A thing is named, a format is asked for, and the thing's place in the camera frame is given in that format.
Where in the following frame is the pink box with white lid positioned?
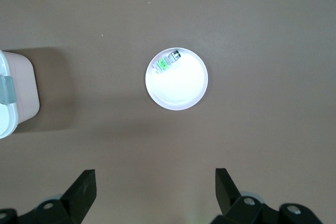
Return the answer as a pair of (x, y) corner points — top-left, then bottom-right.
(0, 49), (41, 140)

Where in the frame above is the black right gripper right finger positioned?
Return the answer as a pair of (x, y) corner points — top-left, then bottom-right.
(211, 167), (322, 224)

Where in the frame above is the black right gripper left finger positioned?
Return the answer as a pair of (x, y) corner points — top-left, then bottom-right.
(0, 168), (98, 224)

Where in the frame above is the green push-button switch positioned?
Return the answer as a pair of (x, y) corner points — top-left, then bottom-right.
(153, 49), (183, 75)

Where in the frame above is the brown table mat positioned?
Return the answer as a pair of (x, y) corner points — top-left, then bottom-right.
(0, 0), (336, 224)

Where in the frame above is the pink round plate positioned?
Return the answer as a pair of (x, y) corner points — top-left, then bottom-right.
(145, 47), (209, 111)

